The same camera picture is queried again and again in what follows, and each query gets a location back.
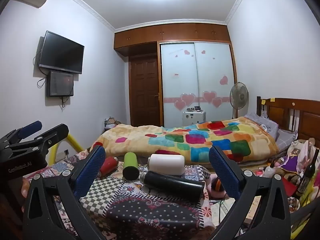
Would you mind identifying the red water bottle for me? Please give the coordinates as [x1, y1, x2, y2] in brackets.
[97, 156, 119, 179]

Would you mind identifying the dark wine bottle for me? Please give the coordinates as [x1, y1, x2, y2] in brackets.
[292, 149, 320, 200]

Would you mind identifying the black water bottle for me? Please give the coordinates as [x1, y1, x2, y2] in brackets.
[139, 170, 205, 200]

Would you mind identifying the yellow pipe frame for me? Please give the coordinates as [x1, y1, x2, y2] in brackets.
[49, 134, 83, 167]

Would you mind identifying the clear plastic bottle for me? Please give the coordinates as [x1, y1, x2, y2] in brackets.
[264, 166, 277, 178]

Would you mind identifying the white water bottle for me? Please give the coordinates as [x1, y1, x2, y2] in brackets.
[147, 154, 185, 176]

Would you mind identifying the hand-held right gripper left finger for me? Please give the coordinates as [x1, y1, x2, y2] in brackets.
[22, 145, 107, 240]

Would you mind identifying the wall-mounted black television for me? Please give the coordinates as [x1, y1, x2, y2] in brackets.
[37, 31, 85, 75]

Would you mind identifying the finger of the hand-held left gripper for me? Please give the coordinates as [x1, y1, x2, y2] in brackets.
[7, 124, 69, 155]
[0, 120, 43, 147]

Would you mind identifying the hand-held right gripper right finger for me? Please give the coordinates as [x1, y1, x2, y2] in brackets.
[209, 145, 292, 240]

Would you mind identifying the small black wall monitor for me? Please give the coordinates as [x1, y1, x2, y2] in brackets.
[46, 70, 74, 97]

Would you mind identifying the small white cabinet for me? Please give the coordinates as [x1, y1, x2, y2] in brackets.
[182, 110, 207, 124]

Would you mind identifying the wooden bed headboard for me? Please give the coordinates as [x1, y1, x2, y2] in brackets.
[256, 96, 320, 140]

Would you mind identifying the printed tote bag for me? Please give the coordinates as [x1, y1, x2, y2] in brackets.
[285, 140, 315, 175]

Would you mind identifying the grey plaid pillow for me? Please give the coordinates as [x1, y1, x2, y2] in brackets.
[276, 129, 298, 153]

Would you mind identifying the standing fan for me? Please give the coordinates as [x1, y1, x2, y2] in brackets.
[229, 82, 249, 119]

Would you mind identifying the brown wooden door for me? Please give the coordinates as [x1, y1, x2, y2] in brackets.
[129, 55, 160, 127]

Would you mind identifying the green cup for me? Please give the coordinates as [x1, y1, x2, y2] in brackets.
[122, 152, 139, 180]

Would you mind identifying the patterned quilt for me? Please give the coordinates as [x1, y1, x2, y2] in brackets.
[22, 150, 213, 240]

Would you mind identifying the colourful checked blanket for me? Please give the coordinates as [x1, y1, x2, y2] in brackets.
[90, 116, 279, 164]

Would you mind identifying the wooden wardrobe with glass doors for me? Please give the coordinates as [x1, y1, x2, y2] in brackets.
[114, 22, 238, 128]

